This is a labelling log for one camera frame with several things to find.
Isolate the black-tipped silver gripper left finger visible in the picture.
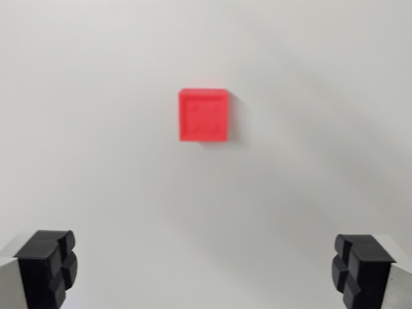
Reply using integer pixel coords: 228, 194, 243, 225
0, 229, 79, 309

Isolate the black-tipped silver gripper right finger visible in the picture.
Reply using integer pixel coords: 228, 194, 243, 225
331, 234, 412, 309

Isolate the red infantino rubber cube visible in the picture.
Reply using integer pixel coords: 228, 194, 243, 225
178, 88, 230, 143

